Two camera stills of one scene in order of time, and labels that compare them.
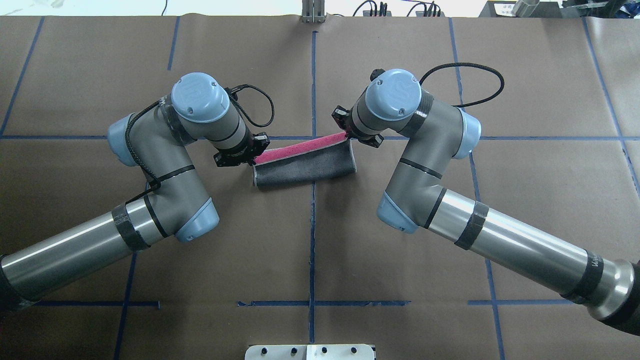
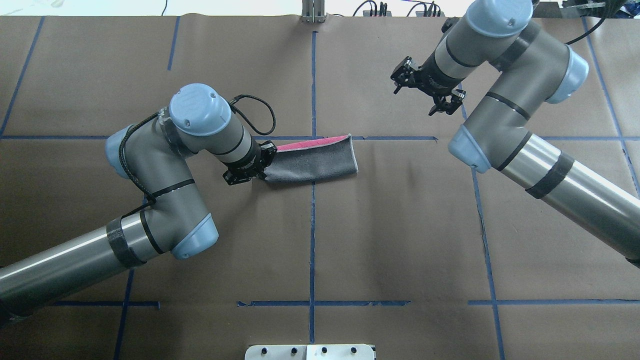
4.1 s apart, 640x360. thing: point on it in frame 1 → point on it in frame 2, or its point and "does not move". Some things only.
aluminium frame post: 313,11 does not move
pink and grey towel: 329,156 does not move
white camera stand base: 310,352 does not move
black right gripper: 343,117 → 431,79
